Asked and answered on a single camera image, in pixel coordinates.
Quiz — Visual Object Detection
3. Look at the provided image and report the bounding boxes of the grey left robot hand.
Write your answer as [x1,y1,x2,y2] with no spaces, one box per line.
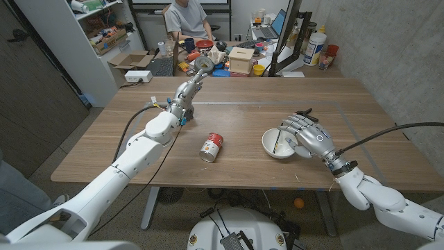
[166,69,209,122]

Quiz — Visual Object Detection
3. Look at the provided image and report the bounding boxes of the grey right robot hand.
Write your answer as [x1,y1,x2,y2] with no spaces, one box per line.
[277,112,358,174]

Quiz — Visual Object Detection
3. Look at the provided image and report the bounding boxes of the slim dark pen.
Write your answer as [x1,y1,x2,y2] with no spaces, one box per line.
[272,128,282,155]

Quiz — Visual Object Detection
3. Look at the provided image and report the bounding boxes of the black orange pliers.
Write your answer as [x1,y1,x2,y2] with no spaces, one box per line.
[294,108,319,123]

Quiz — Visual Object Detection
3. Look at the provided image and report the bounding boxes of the white ceramic bowl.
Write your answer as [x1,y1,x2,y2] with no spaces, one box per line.
[262,128,299,160]

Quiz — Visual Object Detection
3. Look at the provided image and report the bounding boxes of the red white soup can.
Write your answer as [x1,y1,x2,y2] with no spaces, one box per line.
[198,132,224,163]

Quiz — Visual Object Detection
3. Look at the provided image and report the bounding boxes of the black keyboard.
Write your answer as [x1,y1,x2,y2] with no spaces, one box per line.
[147,57,174,77]

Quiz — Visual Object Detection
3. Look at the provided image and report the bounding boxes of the white power strip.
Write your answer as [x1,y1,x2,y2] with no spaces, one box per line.
[123,69,153,83]

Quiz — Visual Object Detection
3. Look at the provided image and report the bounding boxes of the dark blue mug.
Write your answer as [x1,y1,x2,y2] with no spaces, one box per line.
[180,37,196,53]

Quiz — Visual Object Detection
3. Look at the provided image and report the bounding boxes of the beige crumpled bag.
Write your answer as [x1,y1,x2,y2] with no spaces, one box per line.
[207,44,226,65]

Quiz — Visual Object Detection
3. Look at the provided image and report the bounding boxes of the open cardboard box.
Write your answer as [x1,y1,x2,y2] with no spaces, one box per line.
[107,50,155,88]

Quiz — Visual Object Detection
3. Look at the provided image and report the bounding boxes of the wooden box with slot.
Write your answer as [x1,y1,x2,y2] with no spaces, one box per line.
[228,47,255,75]

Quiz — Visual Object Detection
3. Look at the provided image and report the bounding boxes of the grey table leg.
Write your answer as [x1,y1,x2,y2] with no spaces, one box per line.
[140,186,160,231]
[315,190,338,238]

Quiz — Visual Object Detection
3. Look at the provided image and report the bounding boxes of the person in grey shirt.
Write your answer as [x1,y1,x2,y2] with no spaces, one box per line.
[163,0,216,42]

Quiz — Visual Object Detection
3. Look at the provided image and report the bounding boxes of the clear glass with items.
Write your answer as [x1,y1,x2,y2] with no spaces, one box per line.
[318,51,336,71]

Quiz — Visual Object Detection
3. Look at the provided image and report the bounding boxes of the white canister blue label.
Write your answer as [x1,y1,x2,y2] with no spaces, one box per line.
[303,31,327,67]

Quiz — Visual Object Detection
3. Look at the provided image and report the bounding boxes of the cardboard box of clutter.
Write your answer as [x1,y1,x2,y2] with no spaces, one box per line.
[88,28,129,56]

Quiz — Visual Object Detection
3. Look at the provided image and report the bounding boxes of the black round fan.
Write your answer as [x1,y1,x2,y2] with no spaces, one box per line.
[157,186,185,206]

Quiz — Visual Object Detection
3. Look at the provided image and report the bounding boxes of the white shelf unit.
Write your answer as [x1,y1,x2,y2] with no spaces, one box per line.
[13,0,145,108]

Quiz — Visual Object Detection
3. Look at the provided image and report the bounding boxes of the open laptop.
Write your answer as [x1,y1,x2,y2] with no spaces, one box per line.
[255,8,288,40]

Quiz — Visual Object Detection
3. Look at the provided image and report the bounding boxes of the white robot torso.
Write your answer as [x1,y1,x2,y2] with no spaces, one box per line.
[187,207,288,250]

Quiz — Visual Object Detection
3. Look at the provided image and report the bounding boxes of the black monitor on stand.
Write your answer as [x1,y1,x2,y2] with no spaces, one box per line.
[268,0,313,77]

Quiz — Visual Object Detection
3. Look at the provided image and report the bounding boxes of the person in blue jeans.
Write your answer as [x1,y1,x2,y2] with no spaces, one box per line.
[0,149,70,235]

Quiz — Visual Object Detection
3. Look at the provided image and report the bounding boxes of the grey duct tape roll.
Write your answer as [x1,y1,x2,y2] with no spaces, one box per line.
[194,56,215,76]

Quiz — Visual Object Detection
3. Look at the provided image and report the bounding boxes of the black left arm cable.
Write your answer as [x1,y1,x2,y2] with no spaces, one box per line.
[111,101,169,164]

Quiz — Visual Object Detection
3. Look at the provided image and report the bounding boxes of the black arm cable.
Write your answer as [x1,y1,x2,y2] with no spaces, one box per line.
[111,101,169,164]
[334,122,444,157]

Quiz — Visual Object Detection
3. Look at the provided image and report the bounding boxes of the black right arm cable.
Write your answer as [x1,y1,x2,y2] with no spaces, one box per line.
[334,122,444,157]

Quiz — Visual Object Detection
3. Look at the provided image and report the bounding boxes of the black door handle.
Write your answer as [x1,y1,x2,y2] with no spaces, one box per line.
[6,29,31,43]

